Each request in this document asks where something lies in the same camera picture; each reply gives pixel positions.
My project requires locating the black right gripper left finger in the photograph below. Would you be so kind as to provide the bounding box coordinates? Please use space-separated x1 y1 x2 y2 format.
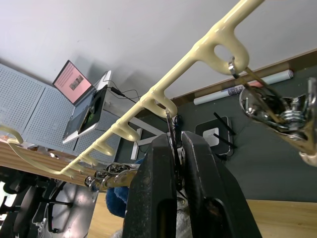
122 133 178 238

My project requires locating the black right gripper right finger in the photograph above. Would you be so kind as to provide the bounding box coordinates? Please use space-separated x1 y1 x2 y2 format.
181 131 263 238

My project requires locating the cream plastic clip hanger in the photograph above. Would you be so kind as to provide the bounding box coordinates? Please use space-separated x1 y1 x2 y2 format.
0 0 265 183

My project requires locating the blue fuzzy sock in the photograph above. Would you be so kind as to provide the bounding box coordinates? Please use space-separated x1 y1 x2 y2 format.
105 157 149 219

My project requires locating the black router with antennas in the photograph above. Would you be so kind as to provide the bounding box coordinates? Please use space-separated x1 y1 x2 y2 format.
195 113 236 157

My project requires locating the white printed paper roll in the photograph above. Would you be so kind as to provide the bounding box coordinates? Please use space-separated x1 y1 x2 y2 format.
193 85 248 106

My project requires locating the black tablet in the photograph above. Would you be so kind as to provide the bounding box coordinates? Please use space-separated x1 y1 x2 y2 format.
78 86 109 133

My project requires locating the black office chair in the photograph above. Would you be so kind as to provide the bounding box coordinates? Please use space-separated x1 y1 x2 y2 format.
0 166 75 238

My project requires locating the laptop with pink screen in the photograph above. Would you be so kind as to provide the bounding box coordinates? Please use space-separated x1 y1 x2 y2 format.
52 59 100 139

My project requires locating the grey pegboard panel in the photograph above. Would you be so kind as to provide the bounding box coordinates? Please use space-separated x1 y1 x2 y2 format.
0 63 124 157

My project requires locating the white table frame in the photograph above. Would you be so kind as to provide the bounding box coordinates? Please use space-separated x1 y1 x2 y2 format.
130 115 165 161

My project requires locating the black cable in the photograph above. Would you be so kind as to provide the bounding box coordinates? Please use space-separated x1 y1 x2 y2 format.
103 79 139 104

